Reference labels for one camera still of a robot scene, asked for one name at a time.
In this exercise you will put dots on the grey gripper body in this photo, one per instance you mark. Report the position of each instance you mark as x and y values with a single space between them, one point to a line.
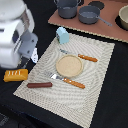
29 41

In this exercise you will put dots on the yellow bread pastry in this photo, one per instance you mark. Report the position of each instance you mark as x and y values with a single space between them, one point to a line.
16 75

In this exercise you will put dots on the brown sausage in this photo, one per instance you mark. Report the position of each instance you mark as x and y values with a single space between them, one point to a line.
39 85

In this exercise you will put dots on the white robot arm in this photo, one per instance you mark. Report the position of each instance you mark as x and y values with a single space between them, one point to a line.
17 40

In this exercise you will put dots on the light blue block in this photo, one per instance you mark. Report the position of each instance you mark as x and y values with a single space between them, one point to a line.
62 35

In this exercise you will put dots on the round beige plate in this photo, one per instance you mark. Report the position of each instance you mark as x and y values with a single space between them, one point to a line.
69 66

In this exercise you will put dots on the grey cooking pot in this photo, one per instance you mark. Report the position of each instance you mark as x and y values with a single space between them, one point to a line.
67 9

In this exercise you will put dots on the beige woven placemat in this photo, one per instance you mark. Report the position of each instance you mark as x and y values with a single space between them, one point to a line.
74 99

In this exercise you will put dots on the black stove burner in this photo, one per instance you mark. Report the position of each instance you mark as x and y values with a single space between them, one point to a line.
98 4

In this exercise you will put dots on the pink wooden stove board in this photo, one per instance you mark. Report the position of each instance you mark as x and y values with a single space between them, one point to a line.
103 18

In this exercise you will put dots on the beige bowl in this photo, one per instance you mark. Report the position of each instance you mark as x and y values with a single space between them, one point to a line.
123 14

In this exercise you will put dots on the fork with orange handle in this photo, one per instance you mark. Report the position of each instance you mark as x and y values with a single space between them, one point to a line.
55 76

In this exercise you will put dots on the grey saucepan with handle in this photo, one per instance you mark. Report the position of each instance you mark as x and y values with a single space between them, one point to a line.
90 15

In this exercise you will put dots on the knife with orange handle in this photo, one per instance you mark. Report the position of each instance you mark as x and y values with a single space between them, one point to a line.
80 55

